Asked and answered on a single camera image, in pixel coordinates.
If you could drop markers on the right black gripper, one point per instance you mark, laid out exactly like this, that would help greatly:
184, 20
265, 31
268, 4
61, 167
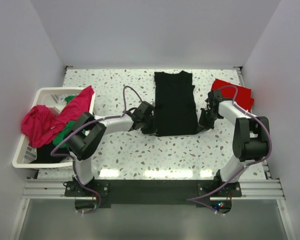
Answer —
205, 120

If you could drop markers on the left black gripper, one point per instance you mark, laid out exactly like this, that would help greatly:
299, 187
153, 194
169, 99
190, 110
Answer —
147, 127

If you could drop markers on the black t-shirt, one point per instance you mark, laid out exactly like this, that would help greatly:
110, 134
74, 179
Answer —
175, 107

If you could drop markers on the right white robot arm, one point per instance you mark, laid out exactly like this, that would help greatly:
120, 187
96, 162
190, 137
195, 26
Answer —
251, 144

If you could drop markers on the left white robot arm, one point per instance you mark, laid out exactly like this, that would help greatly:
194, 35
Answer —
84, 138

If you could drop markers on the folded red t-shirt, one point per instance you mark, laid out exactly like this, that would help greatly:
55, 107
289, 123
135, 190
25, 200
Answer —
241, 95

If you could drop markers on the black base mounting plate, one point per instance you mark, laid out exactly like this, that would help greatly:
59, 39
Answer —
101, 193

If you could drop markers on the green t-shirt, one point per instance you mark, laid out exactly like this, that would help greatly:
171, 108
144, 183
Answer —
62, 137

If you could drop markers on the black garment in basket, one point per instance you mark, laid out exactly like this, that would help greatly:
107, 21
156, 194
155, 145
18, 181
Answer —
44, 155

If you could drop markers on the magenta t-shirt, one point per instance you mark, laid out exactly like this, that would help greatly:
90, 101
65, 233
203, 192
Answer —
41, 126

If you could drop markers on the white plastic laundry basket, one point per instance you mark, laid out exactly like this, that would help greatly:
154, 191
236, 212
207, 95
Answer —
54, 99

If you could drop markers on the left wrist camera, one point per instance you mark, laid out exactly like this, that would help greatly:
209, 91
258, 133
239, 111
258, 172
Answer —
144, 110

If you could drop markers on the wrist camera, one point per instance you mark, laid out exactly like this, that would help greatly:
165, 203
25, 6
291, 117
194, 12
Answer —
144, 110
214, 97

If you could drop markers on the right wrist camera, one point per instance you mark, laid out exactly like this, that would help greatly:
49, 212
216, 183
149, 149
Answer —
214, 97

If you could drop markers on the aluminium frame rail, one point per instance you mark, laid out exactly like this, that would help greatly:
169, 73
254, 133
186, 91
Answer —
36, 189

